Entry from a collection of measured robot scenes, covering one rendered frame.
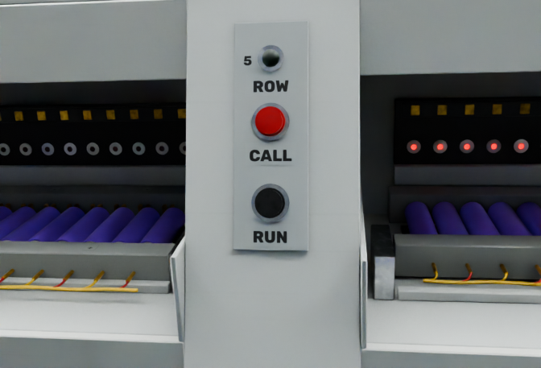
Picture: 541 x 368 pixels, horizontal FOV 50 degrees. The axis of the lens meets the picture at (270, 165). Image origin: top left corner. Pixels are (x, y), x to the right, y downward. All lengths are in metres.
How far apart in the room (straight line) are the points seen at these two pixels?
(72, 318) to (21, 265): 0.06
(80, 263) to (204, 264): 0.10
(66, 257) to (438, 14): 0.27
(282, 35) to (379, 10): 0.05
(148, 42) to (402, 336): 0.21
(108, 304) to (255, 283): 0.10
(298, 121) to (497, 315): 0.16
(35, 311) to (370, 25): 0.26
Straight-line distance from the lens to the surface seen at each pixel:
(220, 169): 0.31
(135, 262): 0.38
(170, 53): 0.34
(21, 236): 0.45
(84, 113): 0.51
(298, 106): 0.31
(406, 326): 0.34
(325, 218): 0.31
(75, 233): 0.44
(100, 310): 0.37
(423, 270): 0.38
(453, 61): 0.33
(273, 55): 0.31
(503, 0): 0.34
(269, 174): 0.31
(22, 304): 0.40
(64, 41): 0.36
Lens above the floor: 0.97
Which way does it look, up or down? 3 degrees up
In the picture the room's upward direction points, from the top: straight up
